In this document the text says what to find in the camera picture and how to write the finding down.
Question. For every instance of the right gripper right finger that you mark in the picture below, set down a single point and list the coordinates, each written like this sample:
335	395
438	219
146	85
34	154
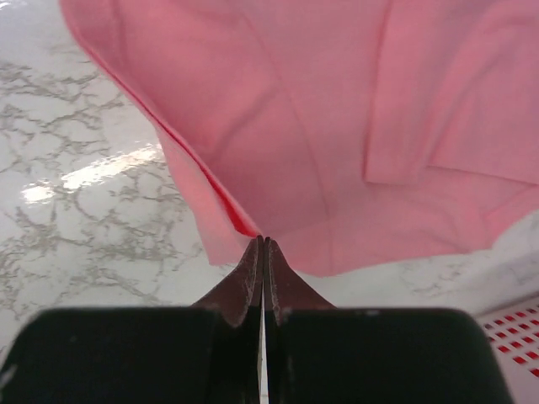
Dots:
284	290

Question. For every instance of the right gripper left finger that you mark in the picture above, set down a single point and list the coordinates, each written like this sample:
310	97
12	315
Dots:
235	349

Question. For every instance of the pink t shirt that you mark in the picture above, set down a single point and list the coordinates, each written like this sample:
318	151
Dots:
352	132

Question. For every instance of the white plastic laundry basket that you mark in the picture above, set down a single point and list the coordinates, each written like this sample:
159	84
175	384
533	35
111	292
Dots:
513	335

